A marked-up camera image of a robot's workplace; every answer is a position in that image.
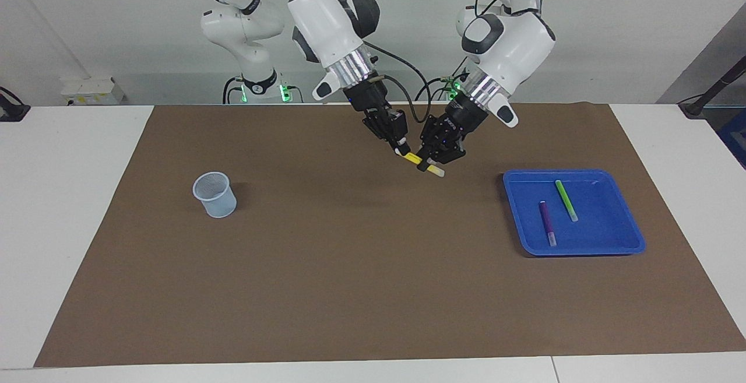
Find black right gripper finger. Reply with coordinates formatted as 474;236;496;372
389;112;410;156
366;118;397;149

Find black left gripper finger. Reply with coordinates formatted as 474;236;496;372
436;137;466;165
417;118;446;172

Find yellow marker pen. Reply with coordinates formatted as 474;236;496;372
402;151;445;178

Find purple marker pen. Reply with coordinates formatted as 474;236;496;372
539;201;557;248

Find green marker pen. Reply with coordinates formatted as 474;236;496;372
554;180;579;223

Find blue plastic tray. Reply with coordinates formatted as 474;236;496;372
502;168;646;256

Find brown table mat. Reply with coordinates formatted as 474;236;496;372
34;103;746;367

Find translucent plastic cup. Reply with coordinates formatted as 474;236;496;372
192;171;238;219

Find black stand pole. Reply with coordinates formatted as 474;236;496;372
678;57;746;119

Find blue crate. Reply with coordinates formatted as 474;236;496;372
718;109;746;169

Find black table clamp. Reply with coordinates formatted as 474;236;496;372
0;87;31;122

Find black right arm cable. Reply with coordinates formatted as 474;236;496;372
364;42;435;124

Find black left arm base cables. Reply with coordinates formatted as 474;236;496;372
415;57;468;102

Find black arm base cables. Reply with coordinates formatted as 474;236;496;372
415;57;468;102
223;77;247;104

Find black right arm base cables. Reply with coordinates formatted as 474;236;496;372
223;77;247;104

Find white wall power box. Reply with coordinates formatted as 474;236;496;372
60;77;126;107

